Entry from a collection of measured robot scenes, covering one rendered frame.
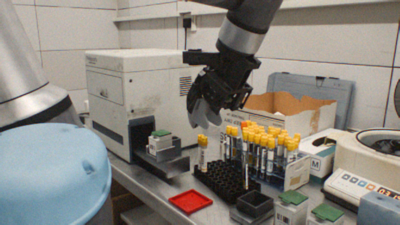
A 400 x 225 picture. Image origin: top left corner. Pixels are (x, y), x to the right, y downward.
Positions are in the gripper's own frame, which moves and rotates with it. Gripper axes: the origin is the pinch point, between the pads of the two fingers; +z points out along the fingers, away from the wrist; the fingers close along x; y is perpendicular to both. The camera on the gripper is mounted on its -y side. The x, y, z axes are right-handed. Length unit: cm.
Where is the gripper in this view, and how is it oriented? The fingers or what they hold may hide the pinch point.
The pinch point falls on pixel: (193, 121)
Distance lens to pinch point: 66.2
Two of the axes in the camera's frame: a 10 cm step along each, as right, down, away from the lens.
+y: 5.7, 6.4, -5.1
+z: -3.2, 7.5, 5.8
